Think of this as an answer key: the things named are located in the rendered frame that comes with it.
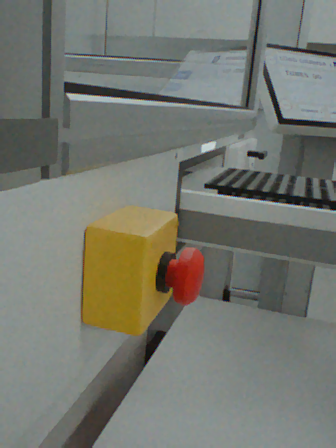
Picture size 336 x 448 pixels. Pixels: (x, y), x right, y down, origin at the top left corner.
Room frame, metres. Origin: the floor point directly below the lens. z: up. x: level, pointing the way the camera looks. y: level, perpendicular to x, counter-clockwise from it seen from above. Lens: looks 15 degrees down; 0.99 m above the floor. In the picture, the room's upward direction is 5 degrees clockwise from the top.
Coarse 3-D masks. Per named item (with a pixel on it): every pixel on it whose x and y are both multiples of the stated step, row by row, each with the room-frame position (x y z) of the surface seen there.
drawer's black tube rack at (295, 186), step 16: (224, 176) 0.61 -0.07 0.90; (240, 176) 0.62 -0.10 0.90; (256, 176) 0.63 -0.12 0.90; (272, 176) 0.65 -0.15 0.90; (288, 176) 0.66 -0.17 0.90; (224, 192) 0.65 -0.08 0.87; (240, 192) 0.52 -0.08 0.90; (256, 192) 0.52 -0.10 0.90; (272, 192) 0.52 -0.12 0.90; (288, 192) 0.53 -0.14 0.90; (304, 192) 0.53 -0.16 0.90; (320, 192) 0.54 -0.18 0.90; (320, 208) 0.59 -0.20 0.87
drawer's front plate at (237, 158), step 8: (240, 144) 0.84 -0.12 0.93; (248, 144) 0.91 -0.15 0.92; (256, 144) 1.06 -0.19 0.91; (232, 152) 0.79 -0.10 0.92; (240, 152) 0.81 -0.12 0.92; (232, 160) 0.78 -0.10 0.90; (240, 160) 0.82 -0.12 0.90; (248, 160) 0.95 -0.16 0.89; (240, 168) 0.84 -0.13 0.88; (248, 168) 0.96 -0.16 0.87
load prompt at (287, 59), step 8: (280, 56) 1.49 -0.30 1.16; (288, 56) 1.50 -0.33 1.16; (296, 56) 1.52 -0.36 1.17; (304, 56) 1.53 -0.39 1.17; (280, 64) 1.46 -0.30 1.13; (288, 64) 1.48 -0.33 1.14; (296, 64) 1.49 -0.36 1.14; (304, 64) 1.51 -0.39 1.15; (312, 64) 1.52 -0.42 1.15; (320, 64) 1.54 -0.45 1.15; (328, 64) 1.56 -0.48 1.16
